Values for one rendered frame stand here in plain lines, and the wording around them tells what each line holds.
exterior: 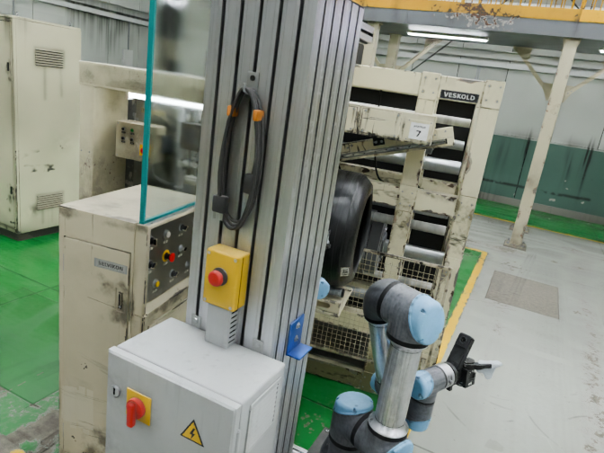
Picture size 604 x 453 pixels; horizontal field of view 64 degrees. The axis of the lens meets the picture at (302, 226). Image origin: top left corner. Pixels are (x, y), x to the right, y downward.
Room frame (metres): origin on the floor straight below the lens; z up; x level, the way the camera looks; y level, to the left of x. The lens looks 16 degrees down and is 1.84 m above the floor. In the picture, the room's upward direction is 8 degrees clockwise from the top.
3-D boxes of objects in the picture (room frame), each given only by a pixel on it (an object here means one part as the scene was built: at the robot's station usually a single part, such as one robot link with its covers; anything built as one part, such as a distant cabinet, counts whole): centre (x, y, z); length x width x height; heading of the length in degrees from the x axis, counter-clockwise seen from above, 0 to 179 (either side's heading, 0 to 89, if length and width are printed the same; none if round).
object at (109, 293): (1.99, 0.68, 0.63); 0.56 x 0.41 x 1.27; 166
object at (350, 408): (1.28, -0.24, 0.88); 0.13 x 0.12 x 0.14; 40
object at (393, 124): (2.63, -0.31, 1.71); 0.61 x 0.25 x 0.15; 76
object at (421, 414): (1.30, -0.43, 0.94); 0.11 x 0.08 x 0.11; 40
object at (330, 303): (2.23, -0.07, 0.84); 0.36 x 0.09 x 0.06; 76
